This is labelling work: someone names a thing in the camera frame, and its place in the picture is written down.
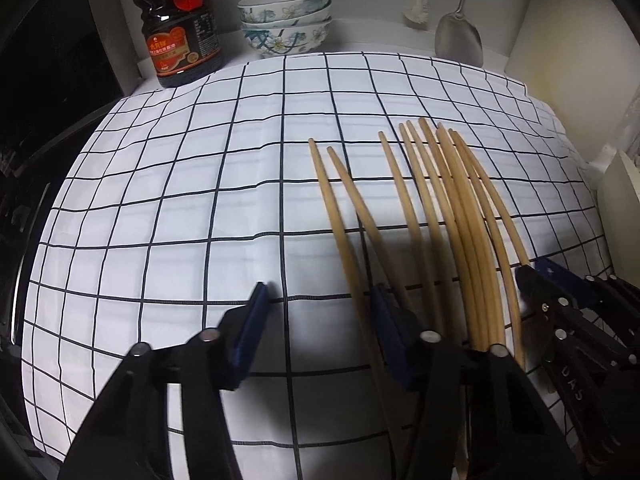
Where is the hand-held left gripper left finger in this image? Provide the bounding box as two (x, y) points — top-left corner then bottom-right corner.
(57, 281), (273, 480)

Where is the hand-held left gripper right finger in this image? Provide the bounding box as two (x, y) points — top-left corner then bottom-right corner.
(370, 284), (581, 480)

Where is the white cutting board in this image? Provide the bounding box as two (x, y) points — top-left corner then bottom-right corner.
(504, 0), (632, 111)

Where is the row of wooden chopsticks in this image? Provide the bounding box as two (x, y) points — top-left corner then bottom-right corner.
(307, 117), (526, 480)

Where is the metal spatula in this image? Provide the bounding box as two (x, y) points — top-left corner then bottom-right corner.
(434, 0), (484, 64)

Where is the wooden chopstick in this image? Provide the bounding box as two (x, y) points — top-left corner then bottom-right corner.
(448, 129), (532, 267)

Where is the white round container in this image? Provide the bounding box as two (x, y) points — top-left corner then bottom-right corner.
(597, 150), (640, 281)

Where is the white black checked cloth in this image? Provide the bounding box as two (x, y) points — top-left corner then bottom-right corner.
(20, 51), (613, 453)

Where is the dark soy sauce bottle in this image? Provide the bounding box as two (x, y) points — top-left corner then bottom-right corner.
(131, 0), (223, 90)

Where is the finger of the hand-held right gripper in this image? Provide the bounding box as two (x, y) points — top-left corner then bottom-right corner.
(516, 266), (640, 471)
(534, 257), (640, 341)

